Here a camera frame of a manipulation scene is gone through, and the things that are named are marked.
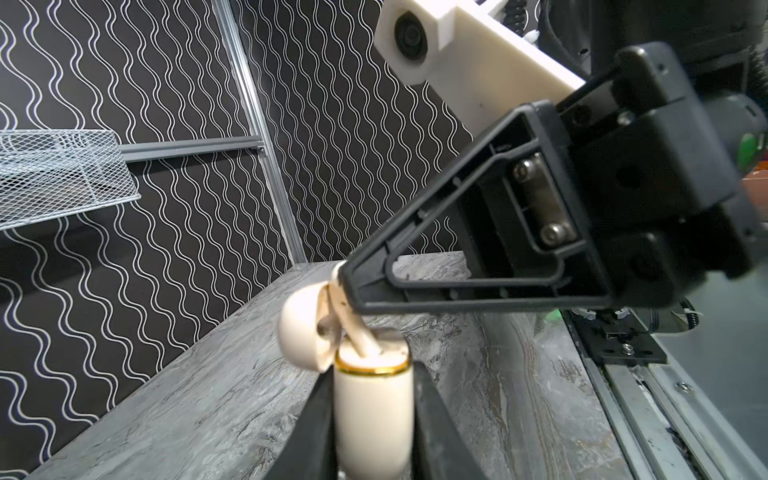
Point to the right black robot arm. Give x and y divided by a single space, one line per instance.
713 41

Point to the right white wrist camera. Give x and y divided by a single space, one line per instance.
478 67

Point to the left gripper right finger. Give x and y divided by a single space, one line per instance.
438 449

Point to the white mesh wall basket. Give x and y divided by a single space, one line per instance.
51 173

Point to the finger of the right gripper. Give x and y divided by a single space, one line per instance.
521 225

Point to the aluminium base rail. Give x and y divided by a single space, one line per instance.
667 423

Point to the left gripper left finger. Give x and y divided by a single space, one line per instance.
309 452

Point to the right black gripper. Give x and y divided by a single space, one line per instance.
661 167

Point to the beige earbud charging case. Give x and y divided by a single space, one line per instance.
372 372

